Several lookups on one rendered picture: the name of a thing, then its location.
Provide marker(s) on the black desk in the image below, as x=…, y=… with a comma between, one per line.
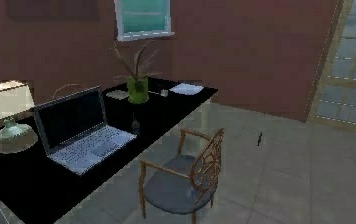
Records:
x=159, y=110

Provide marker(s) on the houseplant in green pot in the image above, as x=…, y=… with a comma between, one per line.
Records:
x=137, y=80

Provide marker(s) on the grey laptop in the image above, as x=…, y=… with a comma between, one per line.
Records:
x=76, y=133

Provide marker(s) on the glass paned room door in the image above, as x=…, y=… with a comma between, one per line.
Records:
x=347, y=66

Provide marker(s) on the small dark bottle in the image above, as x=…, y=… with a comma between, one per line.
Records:
x=135, y=125

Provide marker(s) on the white framed window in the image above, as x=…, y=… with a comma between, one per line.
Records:
x=142, y=16

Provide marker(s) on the white paper sheet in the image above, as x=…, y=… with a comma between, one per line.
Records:
x=186, y=89

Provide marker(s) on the small white cup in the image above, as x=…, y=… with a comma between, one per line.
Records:
x=164, y=93

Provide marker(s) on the pale flat dish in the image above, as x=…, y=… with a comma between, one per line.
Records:
x=117, y=94

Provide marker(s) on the pale green table lamp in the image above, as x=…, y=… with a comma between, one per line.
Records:
x=11, y=113

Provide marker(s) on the wooden chair with grey seat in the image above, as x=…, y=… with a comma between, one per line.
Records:
x=182, y=180

